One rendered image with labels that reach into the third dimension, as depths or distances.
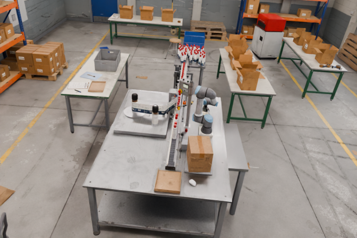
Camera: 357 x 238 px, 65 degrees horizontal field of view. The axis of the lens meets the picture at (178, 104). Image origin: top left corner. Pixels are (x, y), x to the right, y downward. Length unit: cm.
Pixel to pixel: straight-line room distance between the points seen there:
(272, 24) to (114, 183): 680
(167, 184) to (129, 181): 39
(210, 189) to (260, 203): 131
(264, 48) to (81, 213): 678
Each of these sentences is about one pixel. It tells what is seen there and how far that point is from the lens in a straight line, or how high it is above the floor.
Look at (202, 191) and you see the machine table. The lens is 300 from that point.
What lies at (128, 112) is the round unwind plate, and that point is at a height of 89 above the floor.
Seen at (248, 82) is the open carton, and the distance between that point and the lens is 505.
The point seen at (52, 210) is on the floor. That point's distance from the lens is 406.
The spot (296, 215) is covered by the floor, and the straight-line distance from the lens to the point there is 426.
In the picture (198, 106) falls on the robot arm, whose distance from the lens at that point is 349.
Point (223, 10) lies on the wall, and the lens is 1104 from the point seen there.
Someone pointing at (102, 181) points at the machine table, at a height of 83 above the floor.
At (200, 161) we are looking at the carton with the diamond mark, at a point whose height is 100.
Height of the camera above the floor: 304
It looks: 31 degrees down
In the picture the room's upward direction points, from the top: 5 degrees clockwise
